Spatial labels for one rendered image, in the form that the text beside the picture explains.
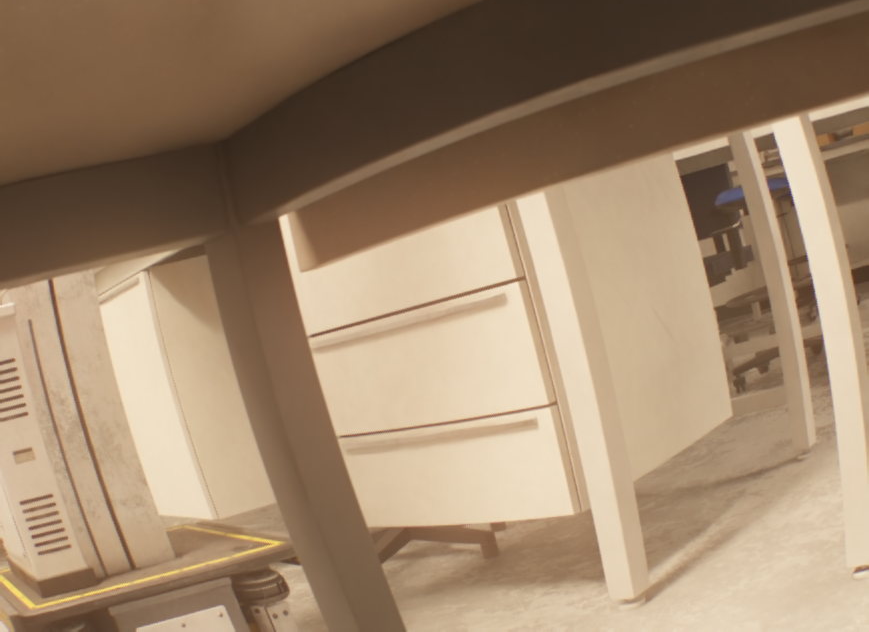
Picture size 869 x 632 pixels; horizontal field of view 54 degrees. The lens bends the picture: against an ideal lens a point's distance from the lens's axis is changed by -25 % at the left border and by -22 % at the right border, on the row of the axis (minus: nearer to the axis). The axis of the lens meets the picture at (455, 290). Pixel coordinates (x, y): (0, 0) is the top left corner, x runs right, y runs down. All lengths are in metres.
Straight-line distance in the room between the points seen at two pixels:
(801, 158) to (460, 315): 0.66
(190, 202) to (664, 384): 1.26
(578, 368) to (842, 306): 0.46
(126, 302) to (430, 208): 1.88
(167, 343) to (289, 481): 1.74
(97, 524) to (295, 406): 0.81
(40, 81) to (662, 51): 0.28
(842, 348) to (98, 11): 1.06
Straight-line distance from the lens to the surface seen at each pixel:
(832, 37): 0.50
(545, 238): 1.47
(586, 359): 1.46
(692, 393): 1.86
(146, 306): 2.39
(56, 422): 1.40
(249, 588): 1.41
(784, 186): 3.40
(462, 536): 2.23
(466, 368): 1.61
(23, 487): 1.32
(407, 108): 0.53
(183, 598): 1.32
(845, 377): 1.26
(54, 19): 0.35
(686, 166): 4.11
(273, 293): 0.65
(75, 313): 1.43
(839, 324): 1.25
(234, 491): 2.43
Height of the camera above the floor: 0.54
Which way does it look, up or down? 1 degrees up
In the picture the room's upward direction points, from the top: 15 degrees counter-clockwise
